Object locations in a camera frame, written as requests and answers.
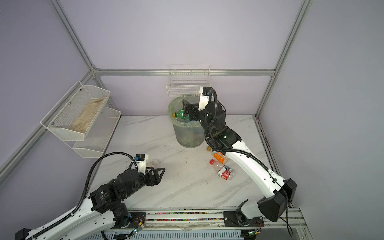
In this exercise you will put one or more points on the clear bottle yellow label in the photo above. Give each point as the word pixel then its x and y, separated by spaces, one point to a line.
pixel 153 164

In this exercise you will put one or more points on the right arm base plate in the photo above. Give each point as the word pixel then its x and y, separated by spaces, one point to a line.
pixel 237 219

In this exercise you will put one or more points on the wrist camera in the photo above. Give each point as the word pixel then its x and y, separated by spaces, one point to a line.
pixel 141 162
pixel 204 97

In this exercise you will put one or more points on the white wire wall basket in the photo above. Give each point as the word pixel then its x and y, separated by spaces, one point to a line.
pixel 186 80

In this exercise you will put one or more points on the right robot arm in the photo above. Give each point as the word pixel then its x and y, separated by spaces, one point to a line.
pixel 278 192

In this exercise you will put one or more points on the green soda bottle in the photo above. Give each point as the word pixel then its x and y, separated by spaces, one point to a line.
pixel 179 116

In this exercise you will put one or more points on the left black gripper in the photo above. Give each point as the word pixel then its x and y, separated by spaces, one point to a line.
pixel 156 179

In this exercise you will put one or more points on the white mesh upper shelf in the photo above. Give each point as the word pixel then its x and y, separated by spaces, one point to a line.
pixel 60 118

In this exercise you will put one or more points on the mesh waste bin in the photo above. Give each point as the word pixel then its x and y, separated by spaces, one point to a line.
pixel 189 137

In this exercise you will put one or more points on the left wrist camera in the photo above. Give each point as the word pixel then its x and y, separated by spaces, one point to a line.
pixel 141 162

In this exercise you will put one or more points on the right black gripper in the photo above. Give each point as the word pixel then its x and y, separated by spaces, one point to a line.
pixel 192 108

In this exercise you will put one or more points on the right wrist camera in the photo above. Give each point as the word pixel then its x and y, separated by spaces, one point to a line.
pixel 204 97

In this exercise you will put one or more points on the beige cloth in shelf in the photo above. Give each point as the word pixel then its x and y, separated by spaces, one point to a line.
pixel 83 121

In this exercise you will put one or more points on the orange label bottle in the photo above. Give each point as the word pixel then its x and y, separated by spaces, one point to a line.
pixel 220 157

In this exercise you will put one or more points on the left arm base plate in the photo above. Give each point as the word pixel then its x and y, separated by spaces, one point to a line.
pixel 136 219

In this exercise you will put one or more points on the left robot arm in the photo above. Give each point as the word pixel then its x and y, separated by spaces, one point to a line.
pixel 104 208

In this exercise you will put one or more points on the red label crushed bottle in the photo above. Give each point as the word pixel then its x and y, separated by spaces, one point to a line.
pixel 223 171

